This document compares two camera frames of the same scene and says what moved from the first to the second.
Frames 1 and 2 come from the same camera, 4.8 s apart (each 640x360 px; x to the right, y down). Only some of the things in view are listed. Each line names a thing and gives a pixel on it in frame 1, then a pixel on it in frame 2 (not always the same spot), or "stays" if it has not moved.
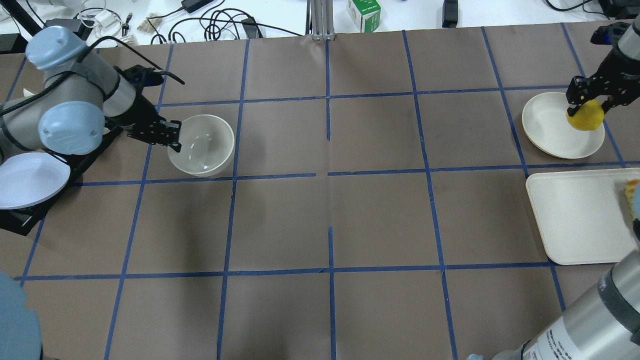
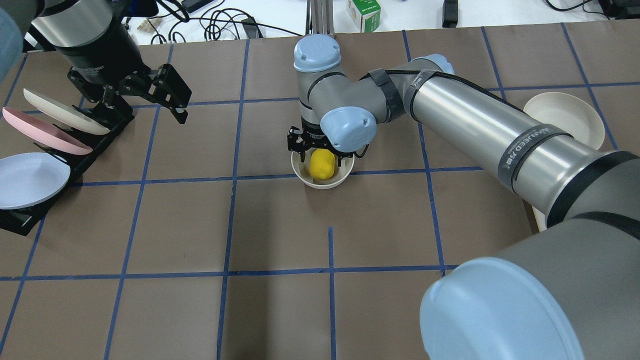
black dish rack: (23, 220) stays
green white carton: (365, 14) stays
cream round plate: (546, 123) stays
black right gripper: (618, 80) → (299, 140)
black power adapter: (190, 5) stays
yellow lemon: (589, 116) → (322, 164)
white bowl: (207, 143) → (302, 169)
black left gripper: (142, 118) → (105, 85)
